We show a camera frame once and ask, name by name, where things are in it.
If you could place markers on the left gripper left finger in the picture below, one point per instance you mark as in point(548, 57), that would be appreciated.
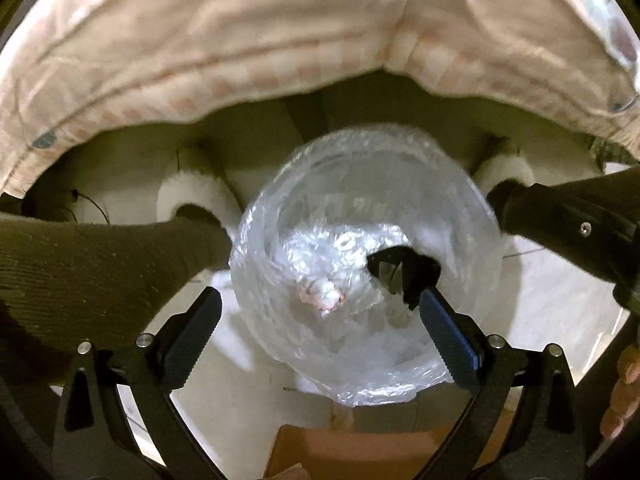
point(92, 437)

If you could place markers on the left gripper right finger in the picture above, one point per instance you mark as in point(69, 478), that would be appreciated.
point(521, 422)

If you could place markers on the black trash piece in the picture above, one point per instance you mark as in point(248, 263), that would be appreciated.
point(404, 272)

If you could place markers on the person's right hand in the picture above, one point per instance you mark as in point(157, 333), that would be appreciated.
point(624, 400)

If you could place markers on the person's left hand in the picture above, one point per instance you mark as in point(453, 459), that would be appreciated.
point(296, 472)

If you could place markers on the right white fluffy slipper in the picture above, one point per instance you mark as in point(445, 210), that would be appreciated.
point(505, 162)

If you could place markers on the white fluffy slipper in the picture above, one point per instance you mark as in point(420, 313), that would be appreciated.
point(505, 162)
point(193, 181)

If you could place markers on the left dark trouser leg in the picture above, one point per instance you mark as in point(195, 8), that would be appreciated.
point(63, 282)

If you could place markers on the pink crumpled wrapper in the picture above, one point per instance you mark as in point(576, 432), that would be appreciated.
point(322, 294)

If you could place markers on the left white fluffy slipper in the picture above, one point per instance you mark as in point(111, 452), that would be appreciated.
point(193, 181)

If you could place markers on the pink bed sheet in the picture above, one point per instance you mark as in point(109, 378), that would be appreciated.
point(75, 68)

